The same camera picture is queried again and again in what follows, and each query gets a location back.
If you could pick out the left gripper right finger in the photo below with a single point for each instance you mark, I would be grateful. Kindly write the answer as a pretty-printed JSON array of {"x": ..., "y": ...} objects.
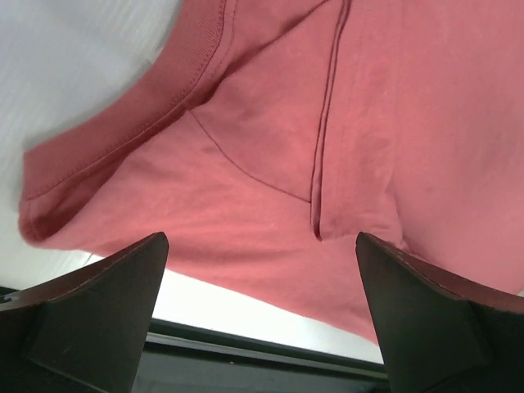
[{"x": 437, "y": 331}]

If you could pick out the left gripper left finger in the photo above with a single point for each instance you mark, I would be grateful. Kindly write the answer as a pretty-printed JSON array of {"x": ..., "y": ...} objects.
[{"x": 83, "y": 331}]

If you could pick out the salmon pink polo shirt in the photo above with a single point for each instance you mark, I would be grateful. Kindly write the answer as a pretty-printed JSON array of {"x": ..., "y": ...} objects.
[{"x": 268, "y": 134}]

